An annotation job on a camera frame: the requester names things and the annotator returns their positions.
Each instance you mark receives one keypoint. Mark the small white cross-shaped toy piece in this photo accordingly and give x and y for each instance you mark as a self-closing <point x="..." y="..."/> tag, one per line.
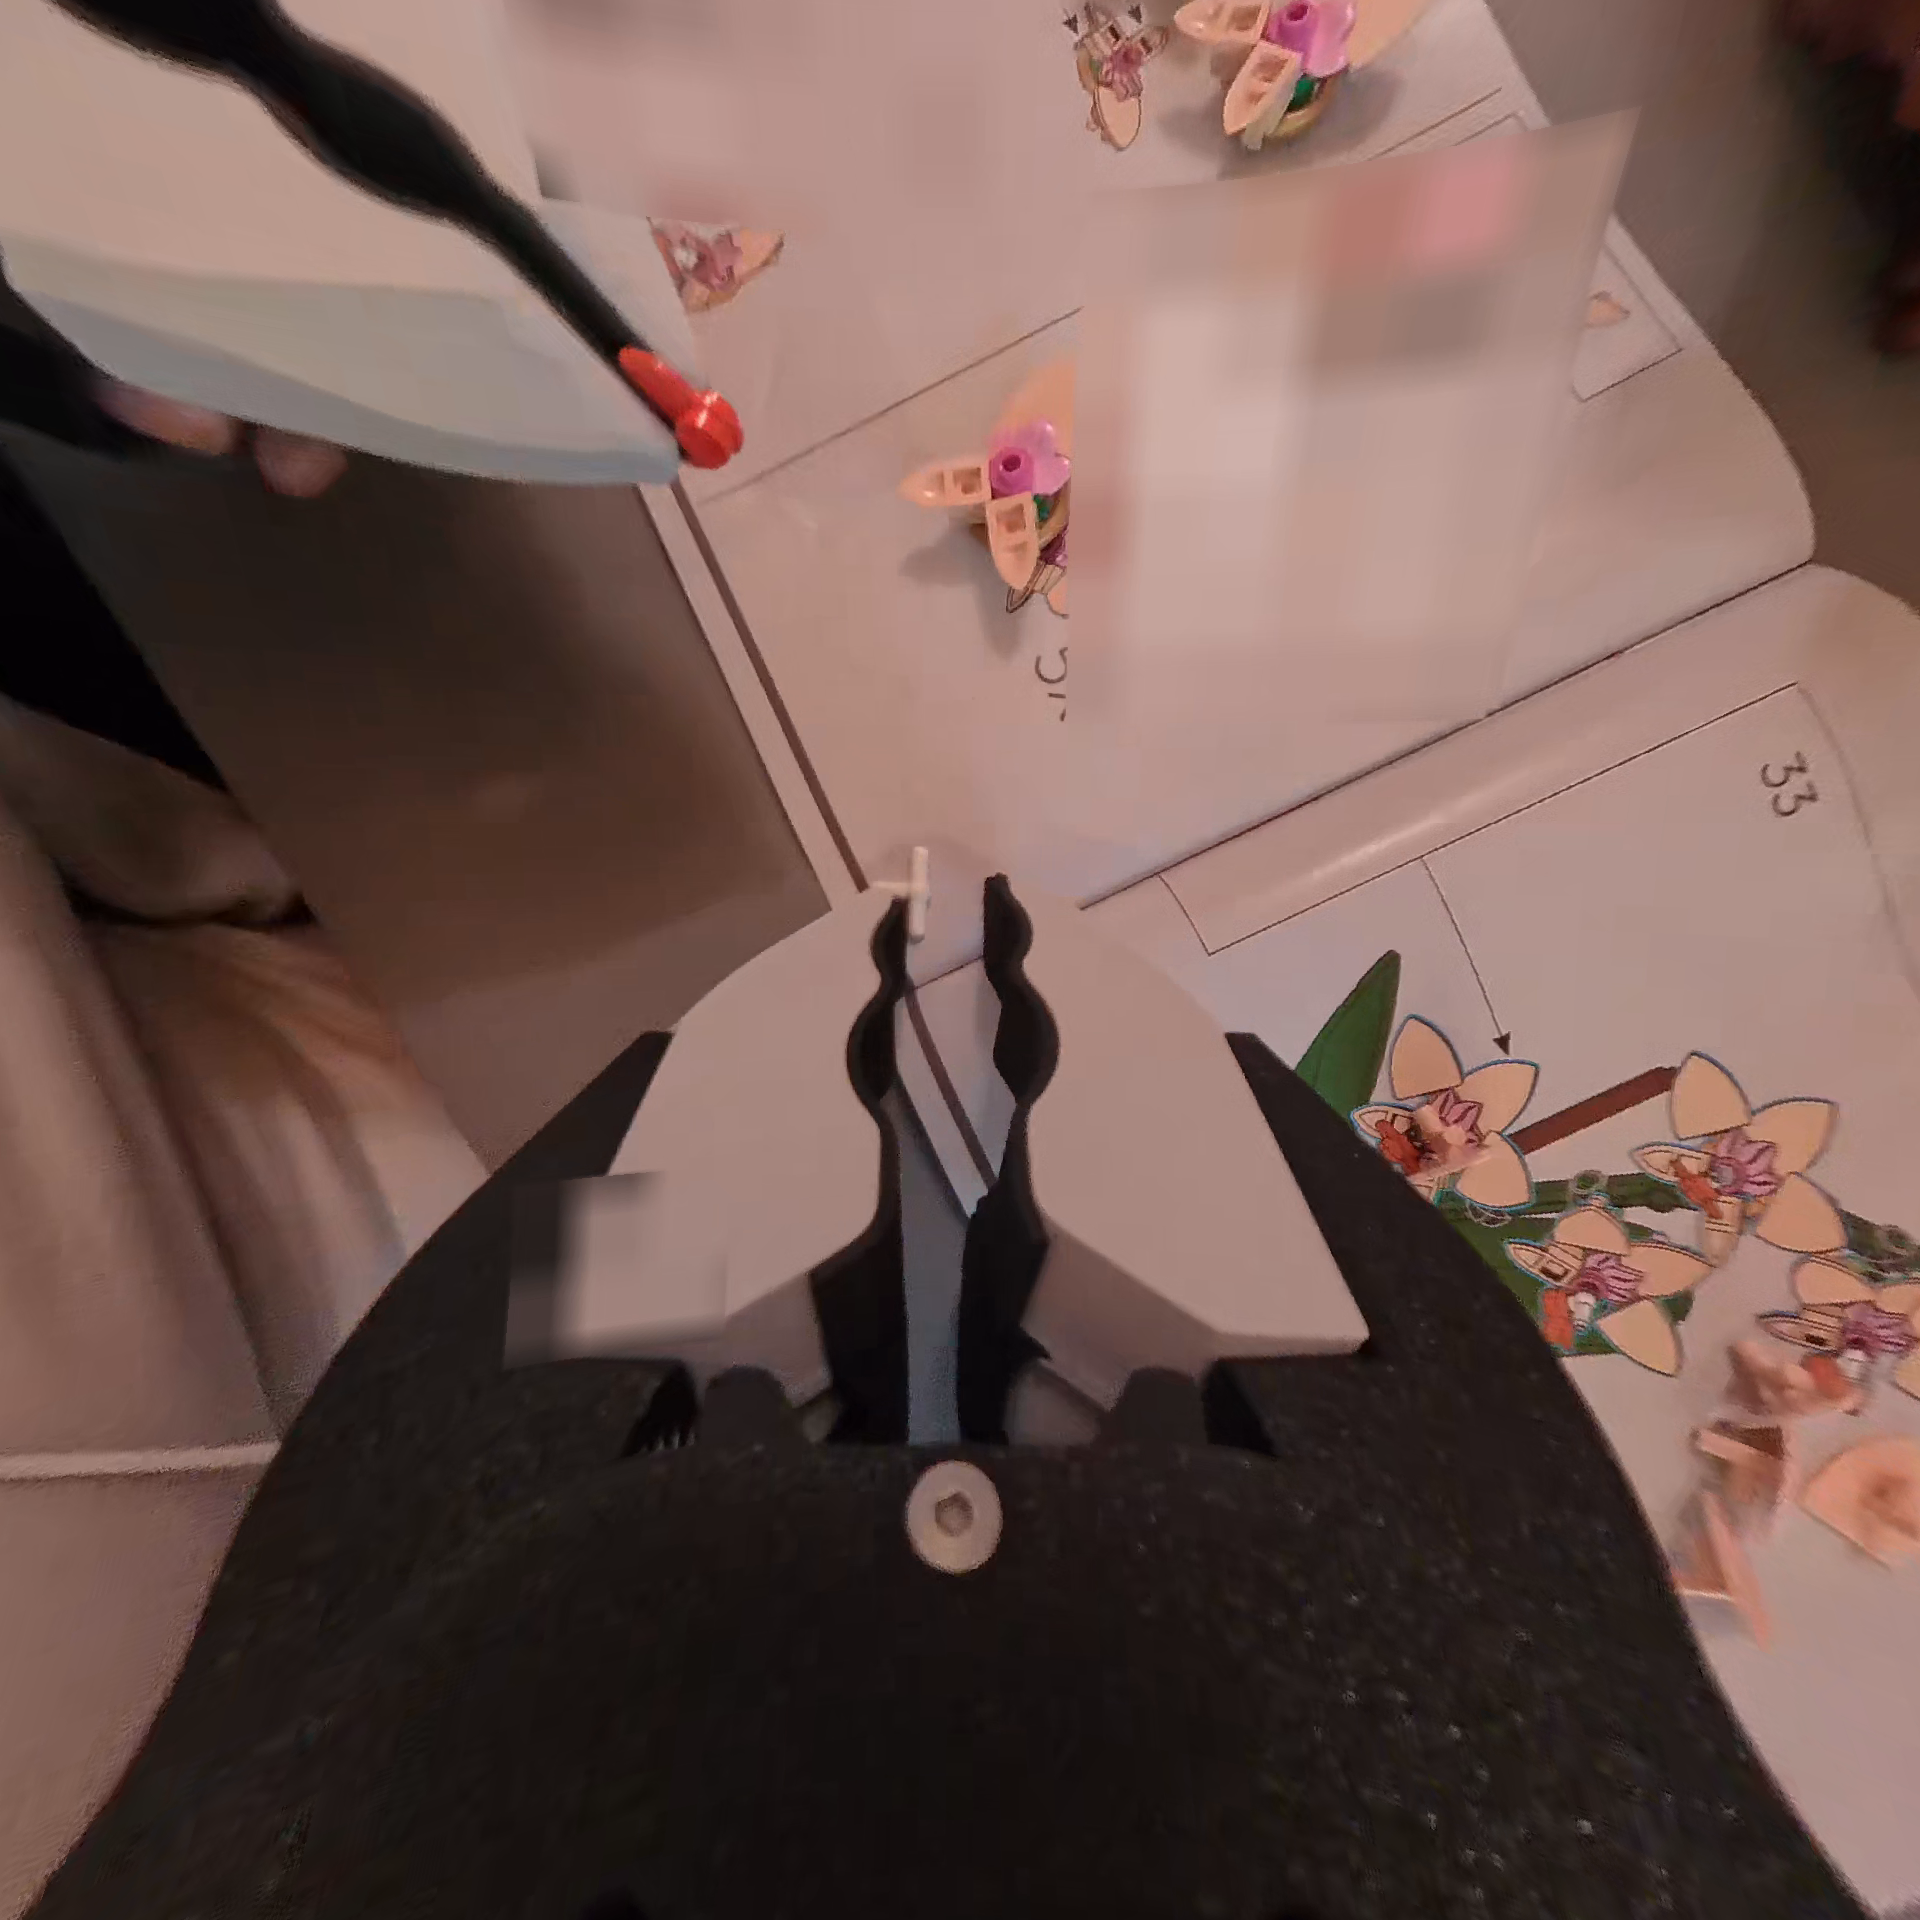
<point x="911" y="885"/>

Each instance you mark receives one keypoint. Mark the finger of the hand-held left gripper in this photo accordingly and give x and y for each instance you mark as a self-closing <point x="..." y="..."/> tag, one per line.
<point x="301" y="346"/>
<point x="450" y="90"/>

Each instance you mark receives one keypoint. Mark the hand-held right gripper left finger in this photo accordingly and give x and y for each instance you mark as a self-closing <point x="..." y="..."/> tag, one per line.
<point x="765" y="1065"/>

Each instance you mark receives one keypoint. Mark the small red toy brick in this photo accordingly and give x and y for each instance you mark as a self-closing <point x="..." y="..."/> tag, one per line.
<point x="698" y="420"/>

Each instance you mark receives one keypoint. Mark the person's left hand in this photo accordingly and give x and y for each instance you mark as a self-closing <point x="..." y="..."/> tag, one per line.
<point x="294" y="462"/>

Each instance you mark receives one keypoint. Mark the peach pink toy brick flower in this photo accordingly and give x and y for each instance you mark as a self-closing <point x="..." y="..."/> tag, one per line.
<point x="1021" y="480"/>
<point x="1266" y="76"/>

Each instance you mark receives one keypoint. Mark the toy brick instruction booklet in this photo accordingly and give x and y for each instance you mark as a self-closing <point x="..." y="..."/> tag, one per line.
<point x="1319" y="930"/>

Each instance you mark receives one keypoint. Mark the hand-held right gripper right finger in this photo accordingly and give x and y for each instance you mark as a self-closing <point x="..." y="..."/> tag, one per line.
<point x="1155" y="1141"/>

